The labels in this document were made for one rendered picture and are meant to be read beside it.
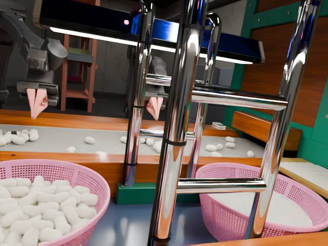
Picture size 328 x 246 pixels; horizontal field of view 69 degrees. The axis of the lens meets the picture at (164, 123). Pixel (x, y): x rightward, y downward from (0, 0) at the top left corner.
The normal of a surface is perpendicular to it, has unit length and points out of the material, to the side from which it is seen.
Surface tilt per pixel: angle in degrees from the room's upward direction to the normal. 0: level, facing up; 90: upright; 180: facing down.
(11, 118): 45
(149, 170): 90
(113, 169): 90
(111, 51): 90
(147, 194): 90
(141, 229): 0
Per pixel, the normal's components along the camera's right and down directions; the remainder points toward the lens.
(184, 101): 0.07, 0.22
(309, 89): -0.95, -0.07
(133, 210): 0.14, -0.97
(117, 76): 0.34, 0.25
